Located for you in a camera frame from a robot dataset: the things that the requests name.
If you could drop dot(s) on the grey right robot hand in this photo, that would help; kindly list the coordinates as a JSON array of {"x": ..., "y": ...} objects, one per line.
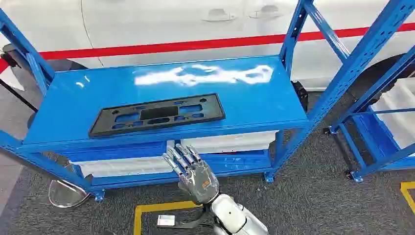
[{"x": 197, "y": 181}]

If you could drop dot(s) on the black plastic panel with cutouts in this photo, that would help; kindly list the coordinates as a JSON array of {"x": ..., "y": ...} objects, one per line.
[{"x": 214, "y": 110}]

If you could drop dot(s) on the yellow floor tape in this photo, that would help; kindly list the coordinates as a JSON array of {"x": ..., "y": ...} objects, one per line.
[
  {"x": 407, "y": 191},
  {"x": 155, "y": 207}
]

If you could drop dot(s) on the white plastic bin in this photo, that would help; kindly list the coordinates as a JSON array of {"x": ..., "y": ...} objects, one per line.
[{"x": 123, "y": 167}]

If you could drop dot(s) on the blue metal shelf rack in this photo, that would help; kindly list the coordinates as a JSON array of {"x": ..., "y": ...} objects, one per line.
[
  {"x": 259, "y": 103},
  {"x": 373, "y": 142}
]

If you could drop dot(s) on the shiny curved metal plate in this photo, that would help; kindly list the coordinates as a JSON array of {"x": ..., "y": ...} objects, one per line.
[{"x": 64, "y": 194}]

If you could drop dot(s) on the black caster wheel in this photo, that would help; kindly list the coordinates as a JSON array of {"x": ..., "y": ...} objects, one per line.
[{"x": 300, "y": 94}]

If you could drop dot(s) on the white car body red stripe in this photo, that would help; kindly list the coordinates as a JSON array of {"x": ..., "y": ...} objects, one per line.
[{"x": 146, "y": 26}]

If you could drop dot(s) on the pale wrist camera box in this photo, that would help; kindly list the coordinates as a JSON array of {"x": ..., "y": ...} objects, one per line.
[{"x": 166, "y": 220}]

